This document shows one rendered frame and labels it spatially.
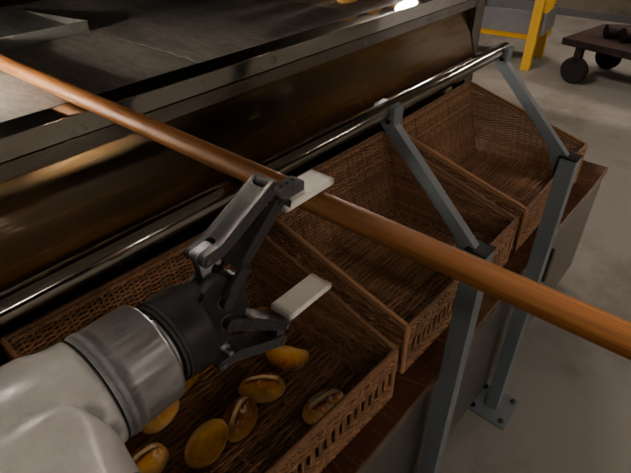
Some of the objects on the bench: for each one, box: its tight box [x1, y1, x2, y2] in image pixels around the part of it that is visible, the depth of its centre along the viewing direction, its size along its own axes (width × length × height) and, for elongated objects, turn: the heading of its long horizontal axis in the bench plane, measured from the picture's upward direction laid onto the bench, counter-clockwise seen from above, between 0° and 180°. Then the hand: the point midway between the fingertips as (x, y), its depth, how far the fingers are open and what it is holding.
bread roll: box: [266, 344, 309, 371], centre depth 117 cm, size 6×10×7 cm
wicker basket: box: [392, 81, 589, 252], centre depth 176 cm, size 49×56×28 cm
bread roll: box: [184, 419, 228, 469], centre depth 100 cm, size 10×7×6 cm
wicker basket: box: [0, 230, 399, 473], centre depth 101 cm, size 49×56×28 cm
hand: (315, 236), depth 55 cm, fingers open, 13 cm apart
